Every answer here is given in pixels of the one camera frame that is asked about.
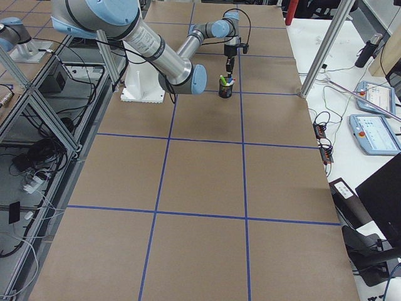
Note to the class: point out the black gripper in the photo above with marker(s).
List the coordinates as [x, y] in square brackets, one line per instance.
[230, 51]

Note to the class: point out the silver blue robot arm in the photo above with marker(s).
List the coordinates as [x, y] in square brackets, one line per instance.
[121, 20]

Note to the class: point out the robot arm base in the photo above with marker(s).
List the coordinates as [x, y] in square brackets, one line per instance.
[16, 40]

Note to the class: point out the green marker pen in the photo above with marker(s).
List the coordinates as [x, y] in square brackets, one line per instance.
[223, 80]

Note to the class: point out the black mesh pen cup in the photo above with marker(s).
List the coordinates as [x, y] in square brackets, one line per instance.
[225, 91]

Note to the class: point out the blue tape strip lengthwise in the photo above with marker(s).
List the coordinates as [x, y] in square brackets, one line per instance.
[246, 219]

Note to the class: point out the red cylinder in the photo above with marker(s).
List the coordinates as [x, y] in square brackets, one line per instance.
[292, 6]

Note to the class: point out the orange black usb hub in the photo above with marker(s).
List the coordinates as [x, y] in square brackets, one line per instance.
[319, 131]

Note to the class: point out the brown paper table cover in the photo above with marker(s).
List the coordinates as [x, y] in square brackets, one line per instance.
[164, 220]

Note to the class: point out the black water bottle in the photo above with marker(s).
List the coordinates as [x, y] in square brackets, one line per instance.
[368, 50]

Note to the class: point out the near teach pendant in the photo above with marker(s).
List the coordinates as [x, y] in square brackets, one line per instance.
[374, 135]

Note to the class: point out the teach pendant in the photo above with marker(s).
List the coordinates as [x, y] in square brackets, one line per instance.
[380, 94]
[374, 135]

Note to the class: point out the far teach pendant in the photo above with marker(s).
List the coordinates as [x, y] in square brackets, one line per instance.
[380, 94]

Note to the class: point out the black power adapter box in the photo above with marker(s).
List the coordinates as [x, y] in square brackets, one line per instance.
[56, 79]

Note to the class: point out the black box with white label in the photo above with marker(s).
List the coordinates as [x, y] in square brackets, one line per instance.
[349, 203]

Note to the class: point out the black monitor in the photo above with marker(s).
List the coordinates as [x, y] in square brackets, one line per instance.
[380, 195]

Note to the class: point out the white power strip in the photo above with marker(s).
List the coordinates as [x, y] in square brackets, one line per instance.
[32, 186]

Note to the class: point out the black monitor stand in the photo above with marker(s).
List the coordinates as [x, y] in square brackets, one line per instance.
[373, 258]

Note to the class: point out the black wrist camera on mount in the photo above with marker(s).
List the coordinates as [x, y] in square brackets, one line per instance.
[244, 47]

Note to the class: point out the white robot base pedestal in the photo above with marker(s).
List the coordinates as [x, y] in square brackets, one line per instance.
[141, 83]

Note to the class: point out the aluminium frame post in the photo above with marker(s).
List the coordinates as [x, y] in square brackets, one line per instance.
[334, 28]

